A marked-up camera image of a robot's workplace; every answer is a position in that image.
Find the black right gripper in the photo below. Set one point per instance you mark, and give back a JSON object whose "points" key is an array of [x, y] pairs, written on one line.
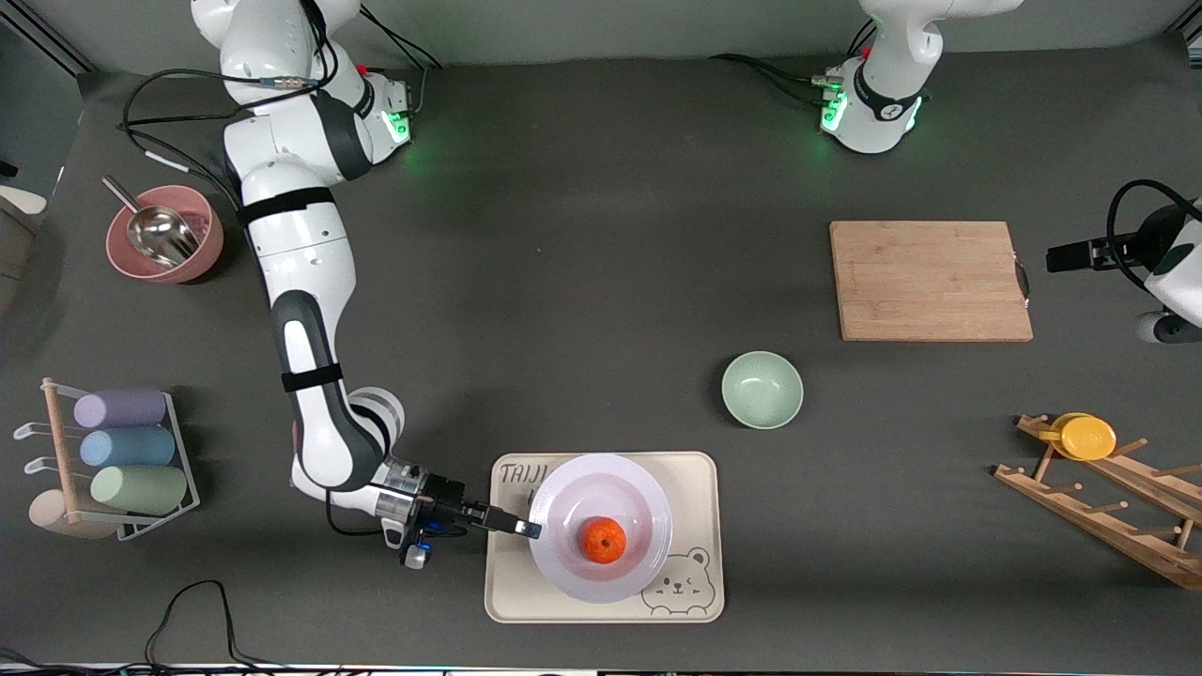
{"points": [[447, 497]]}

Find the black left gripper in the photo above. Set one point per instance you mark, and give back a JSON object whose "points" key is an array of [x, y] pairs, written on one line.
{"points": [[1130, 245]]}

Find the orange fruit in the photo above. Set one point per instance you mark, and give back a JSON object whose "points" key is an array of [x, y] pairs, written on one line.
{"points": [[604, 541]]}

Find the white round plate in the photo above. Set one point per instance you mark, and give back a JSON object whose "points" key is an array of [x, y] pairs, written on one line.
{"points": [[601, 488]]}

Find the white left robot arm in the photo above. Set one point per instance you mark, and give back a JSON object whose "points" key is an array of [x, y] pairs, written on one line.
{"points": [[878, 113]]}

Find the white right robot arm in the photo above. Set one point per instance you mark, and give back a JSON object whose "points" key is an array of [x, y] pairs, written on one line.
{"points": [[300, 263]]}

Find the cream bear print tray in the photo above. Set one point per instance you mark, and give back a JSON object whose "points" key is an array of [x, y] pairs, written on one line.
{"points": [[512, 591]]}

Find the wooden cutting board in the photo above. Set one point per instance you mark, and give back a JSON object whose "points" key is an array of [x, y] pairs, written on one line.
{"points": [[930, 282]]}

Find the yellow mug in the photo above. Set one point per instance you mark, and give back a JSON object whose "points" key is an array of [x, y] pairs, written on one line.
{"points": [[1087, 438]]}

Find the wooden mug rack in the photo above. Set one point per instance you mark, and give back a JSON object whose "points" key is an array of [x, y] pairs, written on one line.
{"points": [[1099, 516]]}

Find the light green bowl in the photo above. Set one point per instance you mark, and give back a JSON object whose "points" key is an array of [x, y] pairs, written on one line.
{"points": [[762, 390]]}

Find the green cup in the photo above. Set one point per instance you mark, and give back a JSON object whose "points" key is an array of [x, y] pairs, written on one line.
{"points": [[141, 490]]}

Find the blue cup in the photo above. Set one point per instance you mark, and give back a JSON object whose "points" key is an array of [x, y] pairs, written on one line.
{"points": [[130, 448]]}

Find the purple cup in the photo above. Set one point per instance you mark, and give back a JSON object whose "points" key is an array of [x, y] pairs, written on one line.
{"points": [[122, 407]]}

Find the pink bowl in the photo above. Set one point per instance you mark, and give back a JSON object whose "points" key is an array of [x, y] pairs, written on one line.
{"points": [[202, 249]]}

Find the metal scoop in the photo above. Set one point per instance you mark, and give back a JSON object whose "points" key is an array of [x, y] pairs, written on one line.
{"points": [[164, 235]]}

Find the beige cup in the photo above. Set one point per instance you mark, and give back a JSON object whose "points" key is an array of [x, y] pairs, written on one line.
{"points": [[47, 516]]}

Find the white rounded object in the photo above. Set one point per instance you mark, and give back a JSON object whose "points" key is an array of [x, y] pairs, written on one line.
{"points": [[21, 200]]}

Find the black frame bar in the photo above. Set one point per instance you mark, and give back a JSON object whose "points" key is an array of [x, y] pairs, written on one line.
{"points": [[56, 47]]}

